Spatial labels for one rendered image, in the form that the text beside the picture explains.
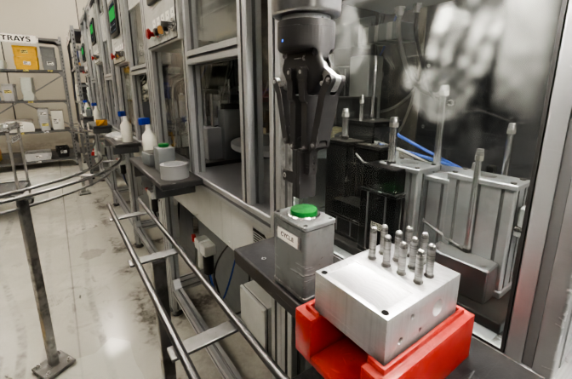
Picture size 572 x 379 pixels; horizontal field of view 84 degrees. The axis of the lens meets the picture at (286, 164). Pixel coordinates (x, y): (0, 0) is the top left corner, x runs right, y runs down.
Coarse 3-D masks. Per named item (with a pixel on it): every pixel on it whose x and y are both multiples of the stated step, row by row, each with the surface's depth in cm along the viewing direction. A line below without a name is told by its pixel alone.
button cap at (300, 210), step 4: (296, 204) 49; (300, 204) 49; (304, 204) 49; (308, 204) 49; (292, 208) 47; (296, 208) 47; (300, 208) 47; (304, 208) 47; (308, 208) 47; (312, 208) 47; (316, 208) 47; (292, 212) 46; (296, 212) 46; (300, 212) 46; (304, 212) 46; (308, 212) 46; (312, 212) 46; (316, 212) 46; (300, 216) 46; (304, 216) 45; (308, 216) 46
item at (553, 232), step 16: (560, 176) 31; (560, 192) 31; (560, 208) 31; (560, 224) 31; (544, 256) 33; (544, 272) 33; (544, 288) 33; (544, 304) 33; (528, 336) 35; (528, 352) 35
